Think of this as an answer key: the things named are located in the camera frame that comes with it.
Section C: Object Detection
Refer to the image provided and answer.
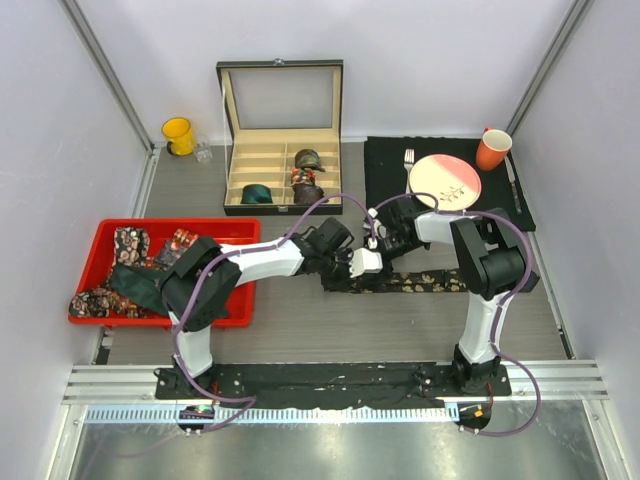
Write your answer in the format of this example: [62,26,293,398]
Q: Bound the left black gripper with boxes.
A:
[317,248,362,293]

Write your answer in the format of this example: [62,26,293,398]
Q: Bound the black gold leaf tie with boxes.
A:
[322,269,469,294]

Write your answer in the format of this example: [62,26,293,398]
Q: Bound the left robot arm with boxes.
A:
[159,217,353,399]

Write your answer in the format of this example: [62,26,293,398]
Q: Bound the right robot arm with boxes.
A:
[376,193,533,395]

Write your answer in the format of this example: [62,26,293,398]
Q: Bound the pink cream plate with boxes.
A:
[409,154,482,211]

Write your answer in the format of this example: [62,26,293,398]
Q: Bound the rolled dark maroon tie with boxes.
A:
[292,183,325,205]

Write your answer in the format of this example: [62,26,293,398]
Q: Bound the silver fork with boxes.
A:
[403,149,415,194]

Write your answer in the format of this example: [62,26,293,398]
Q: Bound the rolled orange floral tie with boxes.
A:
[291,168,316,186]

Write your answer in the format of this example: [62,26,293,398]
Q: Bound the black placemat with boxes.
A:
[364,137,536,232]

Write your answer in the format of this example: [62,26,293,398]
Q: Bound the rolled green blue tie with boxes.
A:
[241,184,273,205]

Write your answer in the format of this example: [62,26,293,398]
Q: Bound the black tie storage box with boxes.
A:
[216,59,344,216]

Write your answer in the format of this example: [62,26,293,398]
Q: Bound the silver knife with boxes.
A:
[504,156,523,215]

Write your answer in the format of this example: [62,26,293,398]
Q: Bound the orange mug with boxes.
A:
[476,127,513,171]

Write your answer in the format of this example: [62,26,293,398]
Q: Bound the orange striped rolled tie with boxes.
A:
[171,229,199,249]

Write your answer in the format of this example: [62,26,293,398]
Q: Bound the clear glass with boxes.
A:
[193,134,213,164]

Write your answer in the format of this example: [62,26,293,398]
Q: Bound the dark green leaf tie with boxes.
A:
[108,263,168,317]

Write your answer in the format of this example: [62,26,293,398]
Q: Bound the yellow mug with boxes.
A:
[161,117,196,157]

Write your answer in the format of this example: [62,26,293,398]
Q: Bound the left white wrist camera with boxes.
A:
[349,248,383,278]

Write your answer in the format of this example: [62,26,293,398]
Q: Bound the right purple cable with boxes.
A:
[369,192,542,439]

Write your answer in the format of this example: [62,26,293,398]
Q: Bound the purple cable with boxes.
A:
[369,192,542,439]
[84,192,379,459]

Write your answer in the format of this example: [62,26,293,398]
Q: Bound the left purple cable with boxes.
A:
[84,192,379,459]

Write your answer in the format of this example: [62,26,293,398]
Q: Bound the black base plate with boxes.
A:
[154,362,512,410]

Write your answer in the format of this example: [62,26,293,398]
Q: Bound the aluminium front rail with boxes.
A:
[63,360,608,431]

